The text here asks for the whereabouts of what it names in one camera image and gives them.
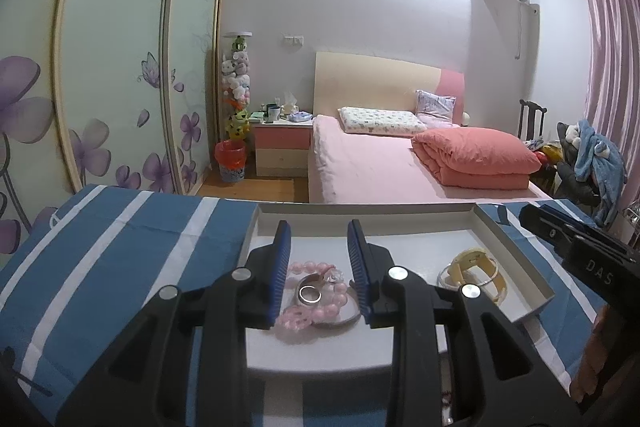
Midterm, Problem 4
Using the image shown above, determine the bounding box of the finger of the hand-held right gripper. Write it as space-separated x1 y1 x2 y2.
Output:
539 202 640 258
518 204 577 255

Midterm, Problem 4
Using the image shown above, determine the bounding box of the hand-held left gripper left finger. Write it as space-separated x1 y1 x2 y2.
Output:
55 220 292 427

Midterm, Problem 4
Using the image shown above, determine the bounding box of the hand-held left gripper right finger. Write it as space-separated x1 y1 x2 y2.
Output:
346 219 583 427

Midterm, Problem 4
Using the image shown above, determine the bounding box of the silver ring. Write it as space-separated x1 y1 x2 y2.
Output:
297 284 324 308

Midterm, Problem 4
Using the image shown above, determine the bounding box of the pink bead bracelet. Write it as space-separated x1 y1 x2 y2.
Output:
276 259 351 333

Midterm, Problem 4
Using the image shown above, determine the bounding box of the grey cardboard tray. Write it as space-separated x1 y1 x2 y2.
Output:
244 202 556 378

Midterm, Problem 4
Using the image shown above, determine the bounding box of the silver bangle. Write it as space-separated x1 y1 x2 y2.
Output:
299 273 362 329

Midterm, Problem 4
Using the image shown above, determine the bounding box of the yellow wristwatch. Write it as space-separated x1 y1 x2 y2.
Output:
446 248 509 306

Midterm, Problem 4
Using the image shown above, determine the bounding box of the thin silver bracelet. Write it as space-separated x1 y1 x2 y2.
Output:
436 264 500 293

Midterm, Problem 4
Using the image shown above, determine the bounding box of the person's right hand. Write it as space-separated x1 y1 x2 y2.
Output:
570 304 620 404

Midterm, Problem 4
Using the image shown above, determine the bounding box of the grey plush toy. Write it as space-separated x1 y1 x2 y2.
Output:
556 122 584 148

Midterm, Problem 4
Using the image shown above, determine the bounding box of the bed with pink sheet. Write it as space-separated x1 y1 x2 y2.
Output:
307 114 551 204

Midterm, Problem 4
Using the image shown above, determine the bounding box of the folded pink duvet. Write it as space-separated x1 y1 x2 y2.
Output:
411 128 544 188

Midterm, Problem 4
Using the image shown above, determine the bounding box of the dark wooden chair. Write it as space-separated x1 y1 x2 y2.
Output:
518 99 557 188

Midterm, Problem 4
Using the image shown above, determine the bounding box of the blue bin with red bag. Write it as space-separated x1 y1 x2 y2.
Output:
215 141 247 184

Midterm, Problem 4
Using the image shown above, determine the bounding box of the pink cream nightstand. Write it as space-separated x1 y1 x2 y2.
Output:
251 119 315 178

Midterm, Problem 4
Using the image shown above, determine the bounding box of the white patterned pillow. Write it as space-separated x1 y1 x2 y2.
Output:
338 107 426 138

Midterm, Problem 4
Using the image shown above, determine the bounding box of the pink curtain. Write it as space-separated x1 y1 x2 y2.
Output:
582 0 640 204

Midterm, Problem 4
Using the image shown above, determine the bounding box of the blue white striped tablecloth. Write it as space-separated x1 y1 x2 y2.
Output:
0 184 640 427

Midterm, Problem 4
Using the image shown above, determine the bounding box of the purple patterned pillow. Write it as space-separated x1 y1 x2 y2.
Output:
415 90 459 128

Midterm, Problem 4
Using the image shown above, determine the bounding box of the cream pink headboard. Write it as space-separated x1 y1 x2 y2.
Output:
314 52 466 128

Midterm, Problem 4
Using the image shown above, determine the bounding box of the column of plush toys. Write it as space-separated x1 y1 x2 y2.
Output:
220 32 254 142

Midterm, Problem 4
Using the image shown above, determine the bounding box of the white pipe cover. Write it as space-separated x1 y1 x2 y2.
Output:
515 2 541 60

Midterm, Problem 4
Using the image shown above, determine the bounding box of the floral sliding wardrobe door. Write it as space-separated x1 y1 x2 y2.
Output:
0 0 92 253
164 0 232 196
54 0 195 196

